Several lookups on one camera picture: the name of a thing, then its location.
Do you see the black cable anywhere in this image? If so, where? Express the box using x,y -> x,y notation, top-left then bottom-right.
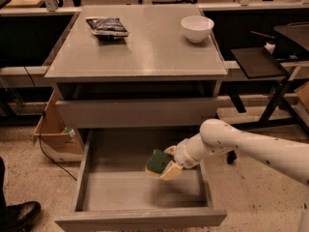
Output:
22,66 -> 78,182

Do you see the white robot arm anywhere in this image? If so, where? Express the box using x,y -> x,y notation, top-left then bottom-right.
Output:
160,119 -> 309,187

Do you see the black shoe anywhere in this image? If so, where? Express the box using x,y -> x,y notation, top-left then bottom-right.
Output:
0,201 -> 41,232

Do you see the black tray stand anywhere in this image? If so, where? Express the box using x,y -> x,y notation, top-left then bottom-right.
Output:
219,47 -> 309,133

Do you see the open grey drawer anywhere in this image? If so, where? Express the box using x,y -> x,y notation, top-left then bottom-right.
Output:
55,127 -> 227,232

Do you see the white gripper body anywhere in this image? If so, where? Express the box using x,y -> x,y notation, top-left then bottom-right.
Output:
174,139 -> 198,169

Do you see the dark snack bag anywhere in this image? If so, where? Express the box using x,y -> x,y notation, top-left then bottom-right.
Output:
86,17 -> 129,38

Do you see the green and yellow sponge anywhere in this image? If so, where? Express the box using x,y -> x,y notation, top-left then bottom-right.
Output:
145,149 -> 172,177

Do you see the grey drawer cabinet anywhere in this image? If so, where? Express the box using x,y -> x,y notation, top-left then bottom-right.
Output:
45,5 -> 227,143

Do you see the white bowl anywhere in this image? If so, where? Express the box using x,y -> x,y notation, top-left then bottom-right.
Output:
181,15 -> 214,43

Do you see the cardboard box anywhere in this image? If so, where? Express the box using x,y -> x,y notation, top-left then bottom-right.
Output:
34,94 -> 83,162

